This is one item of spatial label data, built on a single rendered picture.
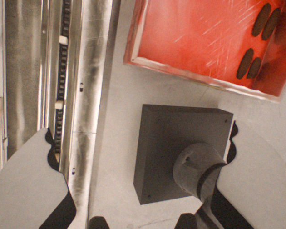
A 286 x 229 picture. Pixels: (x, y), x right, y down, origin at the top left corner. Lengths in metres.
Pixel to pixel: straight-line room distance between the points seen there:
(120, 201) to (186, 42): 0.53
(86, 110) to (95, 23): 0.19
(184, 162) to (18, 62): 0.46
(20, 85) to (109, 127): 0.23
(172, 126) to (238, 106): 0.30
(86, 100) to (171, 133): 0.23
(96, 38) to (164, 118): 0.24
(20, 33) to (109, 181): 0.45
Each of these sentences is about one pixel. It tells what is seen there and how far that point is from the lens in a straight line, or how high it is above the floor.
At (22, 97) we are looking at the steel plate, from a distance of 0.48.
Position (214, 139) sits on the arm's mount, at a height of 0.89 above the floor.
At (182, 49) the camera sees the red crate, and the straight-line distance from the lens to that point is 0.51.
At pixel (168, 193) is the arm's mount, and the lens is 0.54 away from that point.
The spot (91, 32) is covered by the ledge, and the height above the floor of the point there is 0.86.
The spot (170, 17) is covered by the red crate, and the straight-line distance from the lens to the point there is 0.50.
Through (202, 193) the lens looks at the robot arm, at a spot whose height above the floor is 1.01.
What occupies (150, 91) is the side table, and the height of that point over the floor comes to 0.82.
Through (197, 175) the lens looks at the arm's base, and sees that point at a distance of 0.45.
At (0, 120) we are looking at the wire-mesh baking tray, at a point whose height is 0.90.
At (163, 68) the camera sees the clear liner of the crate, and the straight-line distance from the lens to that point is 0.37.
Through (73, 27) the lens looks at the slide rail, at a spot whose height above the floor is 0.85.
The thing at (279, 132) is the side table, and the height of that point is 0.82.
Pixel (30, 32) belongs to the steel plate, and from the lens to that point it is 0.47.
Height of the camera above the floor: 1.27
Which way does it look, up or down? 67 degrees down
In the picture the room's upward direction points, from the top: 135 degrees clockwise
